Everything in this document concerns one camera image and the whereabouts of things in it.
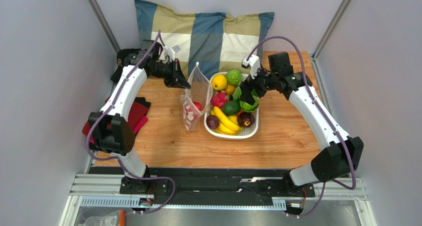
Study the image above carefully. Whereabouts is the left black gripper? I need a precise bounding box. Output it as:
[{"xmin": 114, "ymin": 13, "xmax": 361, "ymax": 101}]
[{"xmin": 150, "ymin": 59, "xmax": 191, "ymax": 90}]

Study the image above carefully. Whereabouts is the clear dotted zip bag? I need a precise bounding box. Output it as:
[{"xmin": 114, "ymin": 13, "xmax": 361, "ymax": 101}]
[{"xmin": 179, "ymin": 62, "xmax": 213, "ymax": 131}]

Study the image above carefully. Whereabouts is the red apple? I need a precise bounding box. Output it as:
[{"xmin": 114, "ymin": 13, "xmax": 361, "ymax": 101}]
[{"xmin": 193, "ymin": 102, "xmax": 203, "ymax": 112}]

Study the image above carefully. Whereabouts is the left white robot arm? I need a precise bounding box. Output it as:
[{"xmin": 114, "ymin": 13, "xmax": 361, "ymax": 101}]
[{"xmin": 87, "ymin": 40, "xmax": 191, "ymax": 185}]

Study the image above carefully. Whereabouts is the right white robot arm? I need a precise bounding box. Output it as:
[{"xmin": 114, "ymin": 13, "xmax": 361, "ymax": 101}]
[{"xmin": 240, "ymin": 52, "xmax": 364, "ymax": 190}]

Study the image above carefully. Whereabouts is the green leafy lettuce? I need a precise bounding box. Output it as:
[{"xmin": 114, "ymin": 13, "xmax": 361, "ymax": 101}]
[{"xmin": 231, "ymin": 86, "xmax": 258, "ymax": 101}]

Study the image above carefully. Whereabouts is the small green watermelon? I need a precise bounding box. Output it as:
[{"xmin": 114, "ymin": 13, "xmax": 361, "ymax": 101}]
[{"xmin": 239, "ymin": 96, "xmax": 259, "ymax": 113}]

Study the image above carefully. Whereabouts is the green bumpy fruit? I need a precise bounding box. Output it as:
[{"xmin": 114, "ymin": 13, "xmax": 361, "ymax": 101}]
[{"xmin": 226, "ymin": 69, "xmax": 242, "ymax": 86}]

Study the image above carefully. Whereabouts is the small orange fruit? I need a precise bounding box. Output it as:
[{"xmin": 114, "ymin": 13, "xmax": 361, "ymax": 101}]
[{"xmin": 224, "ymin": 83, "xmax": 237, "ymax": 96}]

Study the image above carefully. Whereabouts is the green avocado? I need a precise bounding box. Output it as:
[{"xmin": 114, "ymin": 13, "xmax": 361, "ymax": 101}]
[{"xmin": 221, "ymin": 101, "xmax": 241, "ymax": 116}]

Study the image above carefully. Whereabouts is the dark red mangosteen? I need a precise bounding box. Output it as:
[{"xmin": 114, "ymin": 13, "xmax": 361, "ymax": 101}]
[{"xmin": 238, "ymin": 112, "xmax": 256, "ymax": 128}]

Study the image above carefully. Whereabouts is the yellow lemon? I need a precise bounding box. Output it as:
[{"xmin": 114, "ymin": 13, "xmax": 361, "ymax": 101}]
[{"xmin": 211, "ymin": 74, "xmax": 228, "ymax": 91}]

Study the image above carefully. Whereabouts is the pink dragon fruit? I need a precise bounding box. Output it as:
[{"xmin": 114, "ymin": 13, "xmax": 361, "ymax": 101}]
[{"xmin": 211, "ymin": 91, "xmax": 231, "ymax": 109}]

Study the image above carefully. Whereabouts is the yellow banana bunch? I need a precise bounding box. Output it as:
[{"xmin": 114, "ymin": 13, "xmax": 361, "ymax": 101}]
[{"xmin": 211, "ymin": 106, "xmax": 242, "ymax": 136}]

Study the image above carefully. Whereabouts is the dark purple plum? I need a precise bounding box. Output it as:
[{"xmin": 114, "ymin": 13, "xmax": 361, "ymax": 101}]
[{"xmin": 206, "ymin": 115, "xmax": 220, "ymax": 130}]

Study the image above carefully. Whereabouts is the black baseball cap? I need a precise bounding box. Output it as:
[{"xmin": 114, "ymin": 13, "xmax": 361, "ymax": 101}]
[{"xmin": 110, "ymin": 49, "xmax": 138, "ymax": 84}]

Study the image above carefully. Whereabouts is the checked blue beige pillow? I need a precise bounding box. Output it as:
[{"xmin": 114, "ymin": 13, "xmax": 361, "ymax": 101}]
[{"xmin": 134, "ymin": 0, "xmax": 275, "ymax": 78}]

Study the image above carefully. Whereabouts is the red folded cloth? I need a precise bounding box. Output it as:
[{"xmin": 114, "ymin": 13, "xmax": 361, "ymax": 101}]
[{"xmin": 82, "ymin": 97, "xmax": 152, "ymax": 140}]

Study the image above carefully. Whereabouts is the crumpled plastic packet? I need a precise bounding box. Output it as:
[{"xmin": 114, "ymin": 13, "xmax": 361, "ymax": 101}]
[{"xmin": 79, "ymin": 210, "xmax": 126, "ymax": 226}]

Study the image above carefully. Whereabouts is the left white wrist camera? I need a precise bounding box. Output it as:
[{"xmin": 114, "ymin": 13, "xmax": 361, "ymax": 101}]
[{"xmin": 163, "ymin": 45, "xmax": 181, "ymax": 62}]

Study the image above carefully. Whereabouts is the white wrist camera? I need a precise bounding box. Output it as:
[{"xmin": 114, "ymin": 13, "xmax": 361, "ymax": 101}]
[
  {"xmin": 241, "ymin": 55, "xmax": 261, "ymax": 79},
  {"xmin": 163, "ymin": 45, "xmax": 181, "ymax": 62}
]

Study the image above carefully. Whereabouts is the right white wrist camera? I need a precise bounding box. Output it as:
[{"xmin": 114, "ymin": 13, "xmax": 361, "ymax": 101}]
[{"xmin": 241, "ymin": 55, "xmax": 261, "ymax": 79}]

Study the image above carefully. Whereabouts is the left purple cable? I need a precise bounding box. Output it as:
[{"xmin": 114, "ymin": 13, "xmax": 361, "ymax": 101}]
[{"xmin": 85, "ymin": 30, "xmax": 176, "ymax": 215}]

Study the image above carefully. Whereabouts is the purple cable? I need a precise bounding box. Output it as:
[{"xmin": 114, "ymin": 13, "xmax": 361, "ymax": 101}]
[
  {"xmin": 85, "ymin": 30, "xmax": 176, "ymax": 215},
  {"xmin": 246, "ymin": 36, "xmax": 357, "ymax": 219}
]

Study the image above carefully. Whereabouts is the black mounting base plate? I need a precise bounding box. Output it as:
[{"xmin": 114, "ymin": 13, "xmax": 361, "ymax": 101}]
[{"xmin": 88, "ymin": 167, "xmax": 316, "ymax": 207}]

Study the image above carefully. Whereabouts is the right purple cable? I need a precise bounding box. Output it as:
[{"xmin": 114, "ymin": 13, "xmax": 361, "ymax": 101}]
[{"xmin": 246, "ymin": 36, "xmax": 357, "ymax": 219}]

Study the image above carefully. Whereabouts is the aluminium rail frame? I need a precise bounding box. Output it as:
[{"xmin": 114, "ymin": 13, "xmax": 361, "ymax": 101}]
[{"xmin": 60, "ymin": 161, "xmax": 377, "ymax": 226}]

